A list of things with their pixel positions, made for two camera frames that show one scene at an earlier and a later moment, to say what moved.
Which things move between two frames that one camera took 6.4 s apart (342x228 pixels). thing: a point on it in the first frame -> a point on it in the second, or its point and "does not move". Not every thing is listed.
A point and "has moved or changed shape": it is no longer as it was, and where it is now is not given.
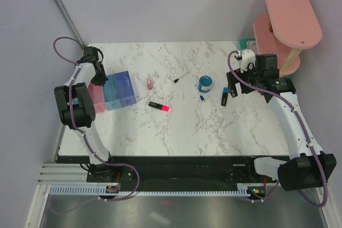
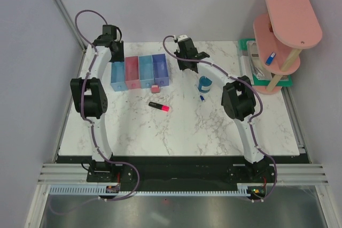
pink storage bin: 97,95 has moved or changed shape
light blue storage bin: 110,93 -> 146,67
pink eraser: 149,84 -> 155,88
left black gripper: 101,81 -> 121,57
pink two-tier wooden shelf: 290,25 does not move
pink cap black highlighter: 159,106 does not move
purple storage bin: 125,88 -> 160,69
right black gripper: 235,76 -> 183,67
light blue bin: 75,101 has moved or changed shape
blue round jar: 204,84 does not move
